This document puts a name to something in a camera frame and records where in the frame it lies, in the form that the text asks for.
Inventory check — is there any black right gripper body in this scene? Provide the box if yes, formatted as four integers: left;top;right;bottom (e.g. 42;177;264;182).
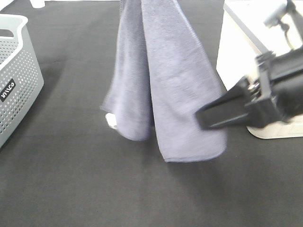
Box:
245;47;303;128

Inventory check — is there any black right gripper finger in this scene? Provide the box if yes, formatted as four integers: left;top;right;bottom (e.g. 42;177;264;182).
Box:
195;77;263;130

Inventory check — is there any grey microfibre towel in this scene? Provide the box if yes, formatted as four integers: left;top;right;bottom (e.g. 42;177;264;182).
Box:
101;0;227;162

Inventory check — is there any black table mat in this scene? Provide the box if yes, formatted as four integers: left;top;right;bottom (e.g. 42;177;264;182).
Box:
0;0;303;227

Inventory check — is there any grey perforated plastic basket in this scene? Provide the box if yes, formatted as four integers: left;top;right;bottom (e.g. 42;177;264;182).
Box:
0;14;44;145

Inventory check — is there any white cup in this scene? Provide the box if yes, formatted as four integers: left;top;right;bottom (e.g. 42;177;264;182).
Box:
30;0;45;9

